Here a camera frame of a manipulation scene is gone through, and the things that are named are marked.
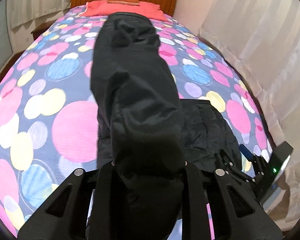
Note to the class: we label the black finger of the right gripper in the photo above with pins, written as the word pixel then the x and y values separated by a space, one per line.
pixel 228 167

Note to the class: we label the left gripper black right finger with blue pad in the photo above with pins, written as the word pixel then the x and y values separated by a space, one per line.
pixel 215 206

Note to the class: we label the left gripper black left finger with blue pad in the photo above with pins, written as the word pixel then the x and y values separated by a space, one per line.
pixel 77 209

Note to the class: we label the black large jacket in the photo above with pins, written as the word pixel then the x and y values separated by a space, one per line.
pixel 153 147

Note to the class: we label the colourful polka dot bedspread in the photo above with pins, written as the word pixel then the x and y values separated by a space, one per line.
pixel 48 124

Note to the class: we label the cream curtain beside bed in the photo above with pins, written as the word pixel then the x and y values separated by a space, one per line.
pixel 261 40

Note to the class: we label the dark wooden nightstand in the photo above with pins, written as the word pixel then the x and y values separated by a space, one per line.
pixel 41 29

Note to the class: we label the red pillow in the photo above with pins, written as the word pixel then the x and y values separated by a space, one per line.
pixel 103 8

